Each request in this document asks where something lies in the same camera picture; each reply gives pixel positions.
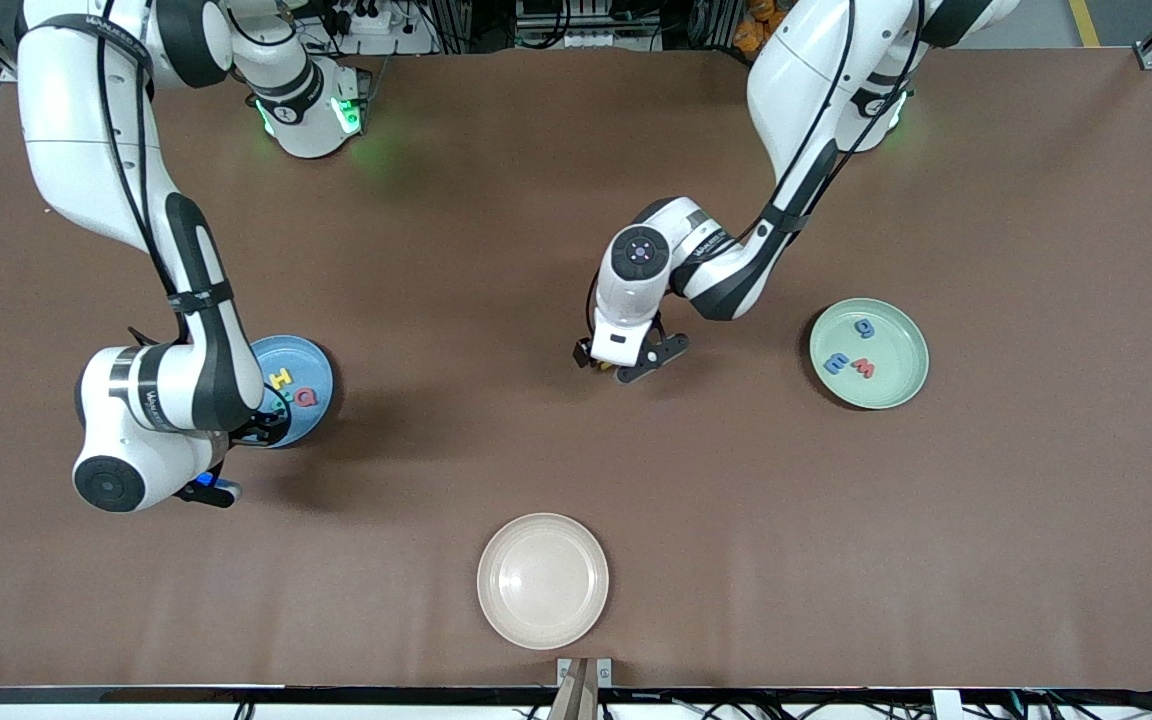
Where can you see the grey metal mount bracket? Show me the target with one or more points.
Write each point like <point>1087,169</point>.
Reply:
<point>564,668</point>

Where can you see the blue foam lowercase letter m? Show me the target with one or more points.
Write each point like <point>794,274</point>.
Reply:
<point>836,364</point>

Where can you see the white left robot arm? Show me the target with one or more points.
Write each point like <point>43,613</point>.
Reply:
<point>806,90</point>

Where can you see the yellow foam letter H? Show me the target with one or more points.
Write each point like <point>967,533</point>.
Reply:
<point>281,378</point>

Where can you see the green round plate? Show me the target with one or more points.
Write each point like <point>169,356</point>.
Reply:
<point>891,385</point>

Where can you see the blue foam lowercase letter g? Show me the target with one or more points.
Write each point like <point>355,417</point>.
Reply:
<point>865,333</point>

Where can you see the white power strip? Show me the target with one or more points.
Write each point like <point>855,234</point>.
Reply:
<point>406,40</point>

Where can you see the blue round plate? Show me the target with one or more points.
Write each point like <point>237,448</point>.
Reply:
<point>316,370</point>

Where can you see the beige camera pole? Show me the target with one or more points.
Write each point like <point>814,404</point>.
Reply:
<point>576,700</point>

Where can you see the orange fruit pile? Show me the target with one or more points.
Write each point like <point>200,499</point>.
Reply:
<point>758,15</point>

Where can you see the red foam lowercase letter w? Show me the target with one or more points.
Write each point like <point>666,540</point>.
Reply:
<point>864,369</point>

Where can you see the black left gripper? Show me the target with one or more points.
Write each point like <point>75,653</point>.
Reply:
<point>584,352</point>

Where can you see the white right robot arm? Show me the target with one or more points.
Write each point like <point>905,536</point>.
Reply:
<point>86,150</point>

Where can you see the black and white control box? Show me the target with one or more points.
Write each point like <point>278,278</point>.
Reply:
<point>586,38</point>

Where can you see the brown paper table cover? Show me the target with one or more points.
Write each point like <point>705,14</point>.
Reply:
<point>436,480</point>

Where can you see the beige round plate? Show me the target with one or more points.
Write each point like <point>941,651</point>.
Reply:
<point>542,580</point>

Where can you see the red foam letter Q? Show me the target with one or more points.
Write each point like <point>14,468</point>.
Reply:
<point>301,398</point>

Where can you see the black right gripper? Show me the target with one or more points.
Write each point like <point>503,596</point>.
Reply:
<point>258,428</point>

